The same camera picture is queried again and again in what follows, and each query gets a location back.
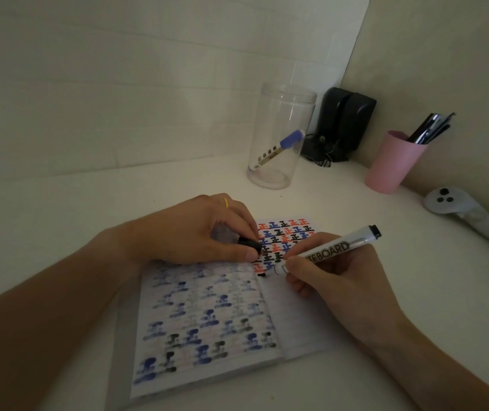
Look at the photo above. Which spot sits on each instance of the person's right hand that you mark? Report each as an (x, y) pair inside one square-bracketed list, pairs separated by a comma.
[(351, 291)]

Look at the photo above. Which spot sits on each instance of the person's left hand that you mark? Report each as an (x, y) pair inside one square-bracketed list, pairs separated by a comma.
[(184, 235)]

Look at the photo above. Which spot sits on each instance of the person's left thumb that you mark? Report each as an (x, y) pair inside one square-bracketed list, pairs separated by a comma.
[(240, 253)]

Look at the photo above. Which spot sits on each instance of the person's right thumb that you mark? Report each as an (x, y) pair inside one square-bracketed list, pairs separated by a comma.
[(306, 269)]

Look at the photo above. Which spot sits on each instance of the person's right middle finger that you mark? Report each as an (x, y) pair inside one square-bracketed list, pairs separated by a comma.
[(301, 288)]

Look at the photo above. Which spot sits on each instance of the black marker cap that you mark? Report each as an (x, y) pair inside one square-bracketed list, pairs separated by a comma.
[(248, 244)]

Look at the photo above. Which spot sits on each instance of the white whiteboard marker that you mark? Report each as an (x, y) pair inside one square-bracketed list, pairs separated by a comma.
[(338, 246)]

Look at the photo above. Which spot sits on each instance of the person's right forearm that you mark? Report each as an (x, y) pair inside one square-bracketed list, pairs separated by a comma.
[(437, 372)]

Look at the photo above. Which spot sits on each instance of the person's left forearm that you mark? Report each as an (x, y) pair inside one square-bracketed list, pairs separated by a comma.
[(47, 321)]

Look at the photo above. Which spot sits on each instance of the open patterned notebook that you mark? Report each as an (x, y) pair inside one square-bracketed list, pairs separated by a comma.
[(210, 321)]

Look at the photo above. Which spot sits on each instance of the blue capped marker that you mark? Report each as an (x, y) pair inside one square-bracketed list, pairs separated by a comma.
[(276, 149)]

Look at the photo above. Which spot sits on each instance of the pink cup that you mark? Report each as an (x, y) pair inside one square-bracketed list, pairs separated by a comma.
[(392, 164)]

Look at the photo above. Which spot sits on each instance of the clear plastic jar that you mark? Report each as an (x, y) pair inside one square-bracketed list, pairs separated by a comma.
[(278, 111)]

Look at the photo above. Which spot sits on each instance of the black speaker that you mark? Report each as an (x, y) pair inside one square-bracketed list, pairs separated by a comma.
[(362, 119), (334, 119)]

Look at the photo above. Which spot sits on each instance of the white handheld controller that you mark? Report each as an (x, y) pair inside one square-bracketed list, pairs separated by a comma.
[(454, 203)]

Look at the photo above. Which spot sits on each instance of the bunch of dark pens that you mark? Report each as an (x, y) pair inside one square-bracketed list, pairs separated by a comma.
[(428, 128)]

